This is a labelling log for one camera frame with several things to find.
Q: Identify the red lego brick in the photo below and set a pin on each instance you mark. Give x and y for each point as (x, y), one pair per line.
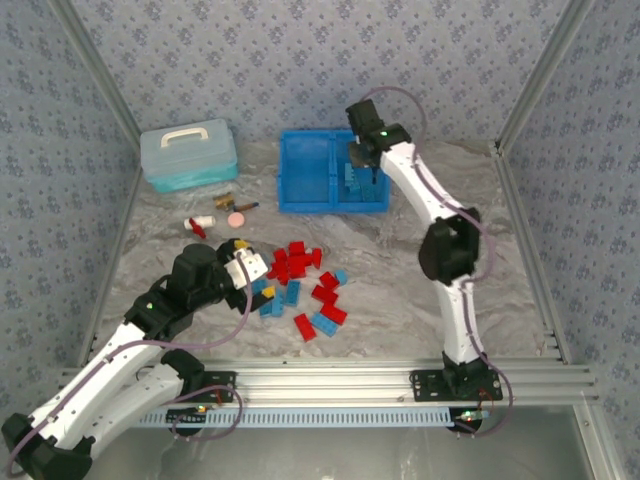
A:
(328, 280)
(305, 327)
(286, 278)
(299, 267)
(334, 315)
(275, 272)
(324, 295)
(280, 256)
(315, 260)
(296, 248)

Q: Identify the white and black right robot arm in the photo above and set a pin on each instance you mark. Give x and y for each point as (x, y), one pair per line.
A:
(457, 320)

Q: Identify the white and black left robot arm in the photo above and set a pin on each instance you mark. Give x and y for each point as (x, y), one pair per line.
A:
(100, 370)

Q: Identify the pink round disc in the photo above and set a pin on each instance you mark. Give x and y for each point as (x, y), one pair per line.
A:
(236, 219)

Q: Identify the brass pipe fitting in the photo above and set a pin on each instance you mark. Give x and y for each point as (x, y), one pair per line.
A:
(223, 201)

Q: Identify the blue divided plastic bin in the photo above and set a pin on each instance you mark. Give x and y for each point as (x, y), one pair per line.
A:
(305, 165)

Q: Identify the wide aluminium frame rail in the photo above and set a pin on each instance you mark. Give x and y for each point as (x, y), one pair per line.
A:
(325, 380)

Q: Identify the black bracket with LED board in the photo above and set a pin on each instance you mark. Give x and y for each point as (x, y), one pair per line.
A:
(467, 424)
(187, 419)

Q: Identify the slanted aluminium frame post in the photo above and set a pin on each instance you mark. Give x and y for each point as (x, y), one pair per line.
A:
(546, 70)
(95, 70)

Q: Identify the short aluminium frame leg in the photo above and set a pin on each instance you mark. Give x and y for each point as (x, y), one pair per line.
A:
(595, 440)

